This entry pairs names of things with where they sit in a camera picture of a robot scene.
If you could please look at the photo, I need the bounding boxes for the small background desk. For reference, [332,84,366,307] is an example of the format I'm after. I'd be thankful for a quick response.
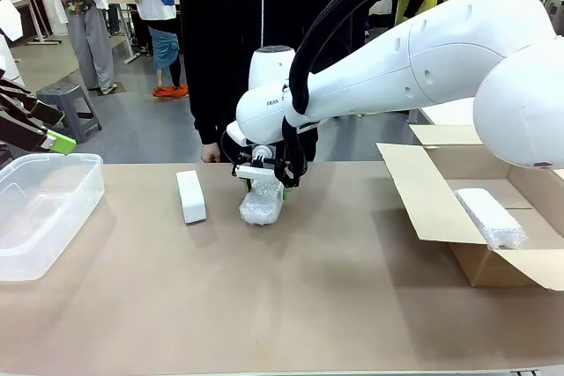
[108,0,146,64]

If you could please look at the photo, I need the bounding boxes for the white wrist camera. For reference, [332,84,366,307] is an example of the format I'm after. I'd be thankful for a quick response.
[0,0,26,86]
[234,146,278,180]

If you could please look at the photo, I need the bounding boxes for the person's right forearm black sleeve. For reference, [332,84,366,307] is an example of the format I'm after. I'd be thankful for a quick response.
[180,54,221,146]

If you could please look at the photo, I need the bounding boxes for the person's right hand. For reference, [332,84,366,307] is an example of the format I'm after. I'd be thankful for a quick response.
[200,141,221,164]

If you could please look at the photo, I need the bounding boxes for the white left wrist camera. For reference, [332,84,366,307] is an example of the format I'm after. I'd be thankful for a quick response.
[0,0,26,86]

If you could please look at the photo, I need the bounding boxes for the clear plastic storage container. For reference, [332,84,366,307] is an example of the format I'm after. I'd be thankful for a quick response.
[0,152,106,283]

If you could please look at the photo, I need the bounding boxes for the black braided cable sleeve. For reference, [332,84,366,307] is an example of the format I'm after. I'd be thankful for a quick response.
[281,0,490,190]

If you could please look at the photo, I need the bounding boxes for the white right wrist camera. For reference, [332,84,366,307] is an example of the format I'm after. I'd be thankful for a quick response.
[234,146,278,180]

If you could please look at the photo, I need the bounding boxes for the wooden background table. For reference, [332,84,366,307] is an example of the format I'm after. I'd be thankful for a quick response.
[0,0,63,47]

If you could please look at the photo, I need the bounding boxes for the bystander in floral shirt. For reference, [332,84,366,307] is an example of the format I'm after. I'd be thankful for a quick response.
[30,0,119,95]

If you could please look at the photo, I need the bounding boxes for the white background table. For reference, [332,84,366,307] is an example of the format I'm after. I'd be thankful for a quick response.
[418,97,478,127]

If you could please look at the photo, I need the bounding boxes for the person's torso black hoodie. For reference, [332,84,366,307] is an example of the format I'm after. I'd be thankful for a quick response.
[179,0,353,164]

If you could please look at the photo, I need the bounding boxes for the bubble-wrapped clock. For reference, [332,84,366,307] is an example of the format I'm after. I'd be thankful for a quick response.
[453,188,529,250]
[238,177,286,227]

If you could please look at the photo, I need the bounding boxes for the yellow-green chair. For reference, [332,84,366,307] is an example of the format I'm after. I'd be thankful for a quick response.
[395,0,442,27]

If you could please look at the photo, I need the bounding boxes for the grey plastic stool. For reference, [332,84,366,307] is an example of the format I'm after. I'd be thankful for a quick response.
[35,83,103,144]

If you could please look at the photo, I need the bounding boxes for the white unwrapped digital clock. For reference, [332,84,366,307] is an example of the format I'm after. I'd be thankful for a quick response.
[175,168,208,225]

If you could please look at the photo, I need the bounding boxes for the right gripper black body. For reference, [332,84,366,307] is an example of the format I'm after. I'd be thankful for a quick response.
[271,156,290,183]

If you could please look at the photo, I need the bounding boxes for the brown cardboard box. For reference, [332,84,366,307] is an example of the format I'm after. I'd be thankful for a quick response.
[375,123,564,292]

